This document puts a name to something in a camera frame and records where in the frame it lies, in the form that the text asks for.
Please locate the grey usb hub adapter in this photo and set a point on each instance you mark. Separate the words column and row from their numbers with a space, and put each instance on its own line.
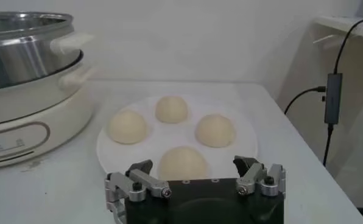
column 333, row 97

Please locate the cream electric cooker base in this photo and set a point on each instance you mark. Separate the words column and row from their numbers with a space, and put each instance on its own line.
column 32, row 115

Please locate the cream steamed baozi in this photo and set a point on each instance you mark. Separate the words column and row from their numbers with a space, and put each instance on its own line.
column 171, row 109
column 127, row 126
column 215, row 130
column 183, row 162

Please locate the white round plate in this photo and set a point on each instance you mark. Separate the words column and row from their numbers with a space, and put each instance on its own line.
column 166, row 137

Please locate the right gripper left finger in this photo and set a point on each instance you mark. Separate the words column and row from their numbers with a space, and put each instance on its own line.
column 136, row 182

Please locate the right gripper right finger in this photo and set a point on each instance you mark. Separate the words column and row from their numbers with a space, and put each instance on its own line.
column 251, row 176

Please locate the stainless steel steamer basket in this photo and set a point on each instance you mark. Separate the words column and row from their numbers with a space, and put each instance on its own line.
column 23, row 61

